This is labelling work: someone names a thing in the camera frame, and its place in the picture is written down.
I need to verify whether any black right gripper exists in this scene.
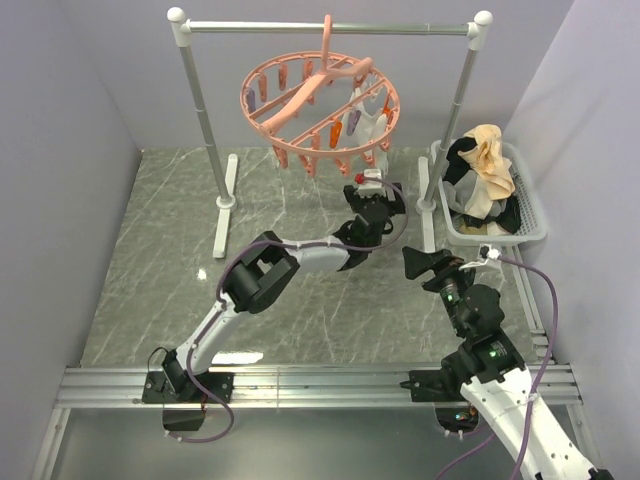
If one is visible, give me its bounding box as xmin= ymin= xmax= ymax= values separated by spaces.
xmin=401 ymin=246 xmax=481 ymax=337

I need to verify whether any cream underwear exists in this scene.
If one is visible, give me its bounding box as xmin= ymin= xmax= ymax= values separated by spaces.
xmin=345 ymin=100 xmax=389 ymax=176

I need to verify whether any grey white underwear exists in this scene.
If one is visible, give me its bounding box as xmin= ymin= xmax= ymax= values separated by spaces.
xmin=443 ymin=170 xmax=505 ymax=219

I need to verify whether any black underwear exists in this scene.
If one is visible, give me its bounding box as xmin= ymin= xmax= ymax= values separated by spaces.
xmin=442 ymin=137 xmax=477 ymax=185

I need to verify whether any beige underwear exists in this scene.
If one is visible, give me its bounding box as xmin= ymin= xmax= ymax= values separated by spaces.
xmin=459 ymin=124 xmax=515 ymax=200

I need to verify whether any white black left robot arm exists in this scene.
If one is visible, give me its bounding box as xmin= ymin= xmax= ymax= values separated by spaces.
xmin=162 ymin=172 xmax=408 ymax=402

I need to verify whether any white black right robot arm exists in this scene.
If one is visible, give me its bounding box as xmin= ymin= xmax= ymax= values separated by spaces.
xmin=400 ymin=244 xmax=611 ymax=479

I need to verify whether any pink round clip hanger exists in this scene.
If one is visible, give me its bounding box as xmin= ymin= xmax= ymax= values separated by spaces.
xmin=240 ymin=17 xmax=400 ymax=176

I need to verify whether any clothes pile in basket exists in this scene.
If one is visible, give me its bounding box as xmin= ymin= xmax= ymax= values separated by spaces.
xmin=455 ymin=195 xmax=522 ymax=236

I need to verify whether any white plastic laundry basket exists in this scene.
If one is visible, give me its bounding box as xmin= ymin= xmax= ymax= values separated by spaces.
xmin=438 ymin=142 xmax=547 ymax=246

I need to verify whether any white metal drying rack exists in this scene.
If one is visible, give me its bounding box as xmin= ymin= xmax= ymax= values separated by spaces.
xmin=167 ymin=7 xmax=493 ymax=259

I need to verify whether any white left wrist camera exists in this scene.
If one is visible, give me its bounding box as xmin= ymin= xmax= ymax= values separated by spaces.
xmin=354 ymin=168 xmax=387 ymax=197

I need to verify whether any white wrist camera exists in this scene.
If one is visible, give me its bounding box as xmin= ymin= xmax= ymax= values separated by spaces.
xmin=459 ymin=243 xmax=502 ymax=271
xmin=354 ymin=168 xmax=387 ymax=197

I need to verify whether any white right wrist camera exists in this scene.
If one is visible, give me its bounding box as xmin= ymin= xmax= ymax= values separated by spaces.
xmin=459 ymin=243 xmax=502 ymax=271

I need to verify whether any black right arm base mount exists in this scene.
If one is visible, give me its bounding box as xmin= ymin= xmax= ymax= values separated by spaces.
xmin=399 ymin=367 xmax=481 ymax=434

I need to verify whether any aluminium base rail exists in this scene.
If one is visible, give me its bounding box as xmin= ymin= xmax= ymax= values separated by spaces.
xmin=54 ymin=364 xmax=584 ymax=411

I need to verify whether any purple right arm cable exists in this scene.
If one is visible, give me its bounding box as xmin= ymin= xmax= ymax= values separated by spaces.
xmin=434 ymin=249 xmax=560 ymax=480

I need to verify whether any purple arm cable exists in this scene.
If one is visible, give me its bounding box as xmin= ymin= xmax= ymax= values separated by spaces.
xmin=434 ymin=249 xmax=560 ymax=480
xmin=162 ymin=172 xmax=410 ymax=444

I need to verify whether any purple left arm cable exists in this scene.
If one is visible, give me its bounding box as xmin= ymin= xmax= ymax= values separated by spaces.
xmin=162 ymin=172 xmax=410 ymax=444

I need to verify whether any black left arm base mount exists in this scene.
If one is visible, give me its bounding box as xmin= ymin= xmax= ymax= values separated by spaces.
xmin=141 ymin=371 xmax=234 ymax=433

